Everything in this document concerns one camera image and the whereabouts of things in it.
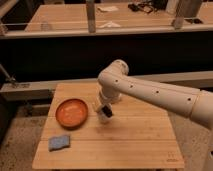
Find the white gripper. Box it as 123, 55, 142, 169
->
99, 90, 120, 118

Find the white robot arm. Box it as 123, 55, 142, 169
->
98, 60, 213, 171

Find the clear plastic cup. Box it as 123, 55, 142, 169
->
41, 21, 49, 31

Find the orange plate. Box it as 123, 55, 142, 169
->
55, 98, 88, 129

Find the wooden table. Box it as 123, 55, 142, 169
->
32, 83, 184, 170

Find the blue sponge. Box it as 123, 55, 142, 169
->
48, 135, 70, 151

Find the white paper sheet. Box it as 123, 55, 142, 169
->
97, 6, 119, 12

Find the background wooden workbench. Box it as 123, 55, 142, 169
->
23, 2, 213, 33

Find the grey metal post left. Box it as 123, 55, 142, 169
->
86, 0, 96, 33

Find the grey metal post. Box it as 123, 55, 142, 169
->
86, 0, 96, 33
172, 0, 203, 29

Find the black cables pile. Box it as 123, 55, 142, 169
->
127, 1, 158, 14

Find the grey metal post right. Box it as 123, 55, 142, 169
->
172, 0, 203, 29

